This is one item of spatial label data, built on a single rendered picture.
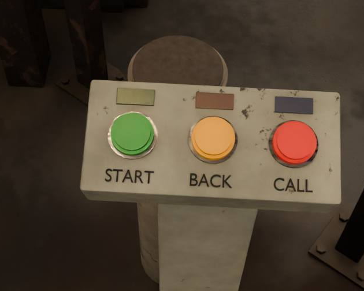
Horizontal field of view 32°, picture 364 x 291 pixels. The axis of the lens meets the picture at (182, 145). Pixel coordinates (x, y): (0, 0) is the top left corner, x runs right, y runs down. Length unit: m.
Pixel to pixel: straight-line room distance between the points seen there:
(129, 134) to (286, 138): 0.14
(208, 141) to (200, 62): 0.20
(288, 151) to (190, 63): 0.22
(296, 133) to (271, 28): 0.99
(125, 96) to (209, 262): 0.24
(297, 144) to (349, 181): 0.74
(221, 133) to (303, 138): 0.08
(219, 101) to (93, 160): 0.13
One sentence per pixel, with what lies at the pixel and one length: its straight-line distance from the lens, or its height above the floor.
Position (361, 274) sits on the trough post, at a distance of 1.21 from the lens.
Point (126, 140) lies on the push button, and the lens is 0.58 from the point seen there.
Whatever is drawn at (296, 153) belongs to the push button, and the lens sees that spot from 0.58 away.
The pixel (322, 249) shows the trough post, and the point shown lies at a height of 0.02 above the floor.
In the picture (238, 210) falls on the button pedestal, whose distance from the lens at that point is 0.63.
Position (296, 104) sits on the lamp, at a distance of 0.61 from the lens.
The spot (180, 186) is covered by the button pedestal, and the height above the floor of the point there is 0.58.
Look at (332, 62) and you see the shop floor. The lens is 1.52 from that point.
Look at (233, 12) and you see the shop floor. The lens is 1.59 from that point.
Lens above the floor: 1.08
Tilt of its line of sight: 55 degrees down
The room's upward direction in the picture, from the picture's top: 2 degrees clockwise
